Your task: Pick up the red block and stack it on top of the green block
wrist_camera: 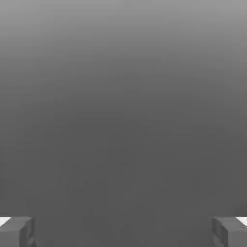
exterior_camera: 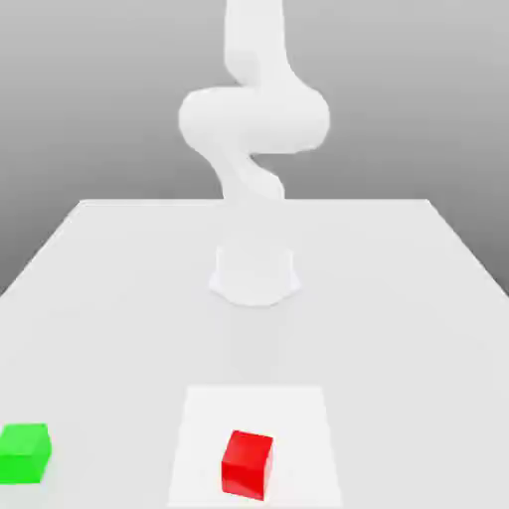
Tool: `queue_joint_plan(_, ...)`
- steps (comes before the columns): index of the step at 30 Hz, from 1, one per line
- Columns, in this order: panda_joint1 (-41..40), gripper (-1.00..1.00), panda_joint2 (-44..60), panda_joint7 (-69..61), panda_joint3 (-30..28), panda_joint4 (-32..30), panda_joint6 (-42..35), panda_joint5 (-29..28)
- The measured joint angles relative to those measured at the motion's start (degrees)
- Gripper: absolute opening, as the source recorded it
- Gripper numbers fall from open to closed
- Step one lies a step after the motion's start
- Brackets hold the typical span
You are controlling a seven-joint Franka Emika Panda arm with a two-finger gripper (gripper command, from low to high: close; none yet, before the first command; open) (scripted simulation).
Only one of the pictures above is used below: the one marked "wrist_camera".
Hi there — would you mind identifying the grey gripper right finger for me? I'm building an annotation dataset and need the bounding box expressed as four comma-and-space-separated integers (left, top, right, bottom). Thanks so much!
211, 216, 247, 247

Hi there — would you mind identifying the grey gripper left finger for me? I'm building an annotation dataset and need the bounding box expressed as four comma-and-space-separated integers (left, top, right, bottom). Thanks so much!
0, 216, 37, 247

